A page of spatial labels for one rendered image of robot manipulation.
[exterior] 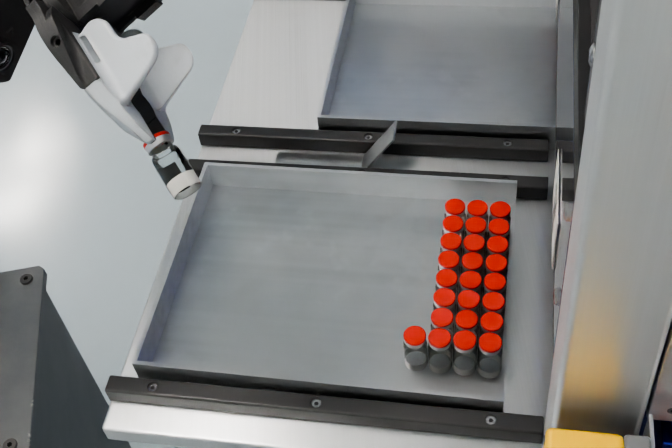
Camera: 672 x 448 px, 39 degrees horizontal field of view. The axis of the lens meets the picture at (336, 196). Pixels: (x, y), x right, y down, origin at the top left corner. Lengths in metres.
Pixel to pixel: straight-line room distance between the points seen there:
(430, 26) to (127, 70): 0.65
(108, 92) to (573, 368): 0.37
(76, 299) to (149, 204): 0.30
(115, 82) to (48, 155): 1.87
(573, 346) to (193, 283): 0.46
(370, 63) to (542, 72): 0.21
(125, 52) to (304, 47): 0.59
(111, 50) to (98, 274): 1.57
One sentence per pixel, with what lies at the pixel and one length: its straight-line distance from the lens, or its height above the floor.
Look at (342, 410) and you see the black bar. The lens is 0.86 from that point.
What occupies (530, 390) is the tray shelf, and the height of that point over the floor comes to 0.88.
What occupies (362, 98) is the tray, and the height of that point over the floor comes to 0.88.
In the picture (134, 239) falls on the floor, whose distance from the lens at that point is 2.25.
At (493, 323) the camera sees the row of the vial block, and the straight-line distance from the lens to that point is 0.87.
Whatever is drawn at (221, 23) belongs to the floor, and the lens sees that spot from 2.79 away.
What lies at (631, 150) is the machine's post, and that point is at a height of 1.29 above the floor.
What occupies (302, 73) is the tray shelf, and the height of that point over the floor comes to 0.88.
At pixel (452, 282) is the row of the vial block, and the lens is 0.90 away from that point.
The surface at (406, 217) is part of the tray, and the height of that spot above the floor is 0.88.
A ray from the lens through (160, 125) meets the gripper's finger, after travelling 0.69.
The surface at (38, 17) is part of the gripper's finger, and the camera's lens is 0.69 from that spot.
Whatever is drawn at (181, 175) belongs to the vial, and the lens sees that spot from 0.66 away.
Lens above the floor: 1.65
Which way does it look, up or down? 48 degrees down
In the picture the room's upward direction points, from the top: 8 degrees counter-clockwise
